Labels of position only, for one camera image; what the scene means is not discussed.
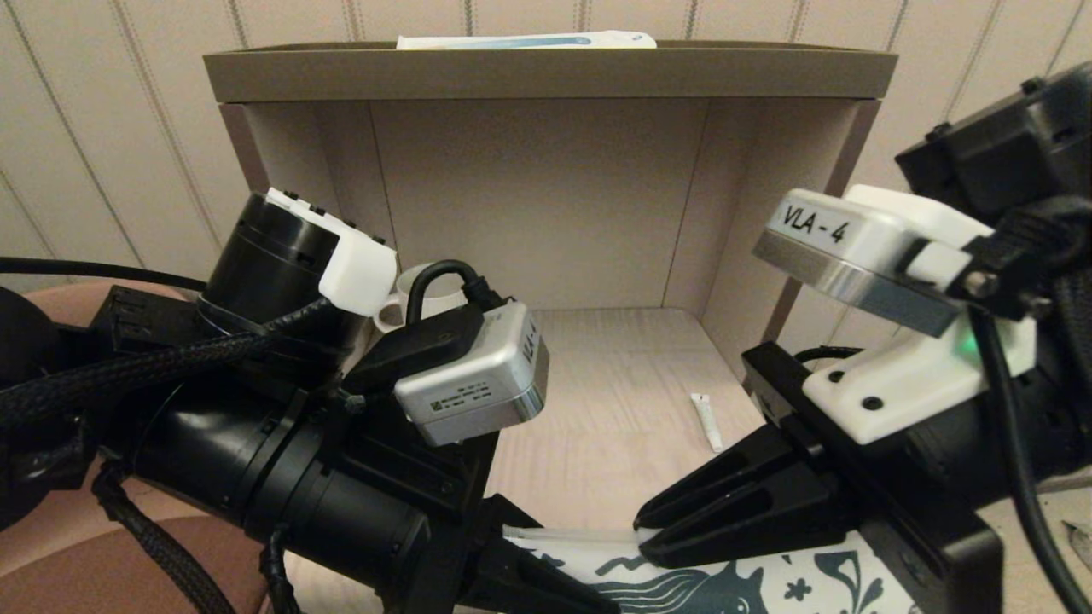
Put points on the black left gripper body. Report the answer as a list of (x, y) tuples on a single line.
[(401, 554)]

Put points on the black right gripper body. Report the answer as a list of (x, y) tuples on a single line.
[(930, 495)]

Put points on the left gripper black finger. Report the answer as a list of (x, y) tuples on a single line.
[(512, 512), (537, 584)]

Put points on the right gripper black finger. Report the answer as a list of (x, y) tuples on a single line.
[(768, 533), (742, 477)]

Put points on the white horse-print zipper pouch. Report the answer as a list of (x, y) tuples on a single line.
[(768, 588)]

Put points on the white plastic squeeze tube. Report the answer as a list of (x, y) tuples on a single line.
[(706, 422)]

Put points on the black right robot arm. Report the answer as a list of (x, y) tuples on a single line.
[(1024, 145)]

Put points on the grey object on floor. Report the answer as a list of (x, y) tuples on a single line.
[(1082, 546)]

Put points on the white ribbed ceramic mug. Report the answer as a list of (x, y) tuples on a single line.
[(439, 298)]

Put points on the brown upholstered chair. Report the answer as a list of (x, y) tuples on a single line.
[(68, 580)]

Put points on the brown beige shelf unit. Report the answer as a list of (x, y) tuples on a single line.
[(546, 77)]

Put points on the white blue toothpaste box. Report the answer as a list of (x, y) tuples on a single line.
[(520, 40)]

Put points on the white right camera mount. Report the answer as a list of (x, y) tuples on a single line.
[(904, 384)]

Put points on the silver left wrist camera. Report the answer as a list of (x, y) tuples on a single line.
[(478, 384)]

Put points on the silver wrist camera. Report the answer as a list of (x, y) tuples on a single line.
[(853, 256), (478, 384)]

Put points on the black left camera bracket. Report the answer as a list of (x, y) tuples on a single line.
[(418, 345)]

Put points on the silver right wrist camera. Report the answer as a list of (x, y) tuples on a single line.
[(853, 256)]

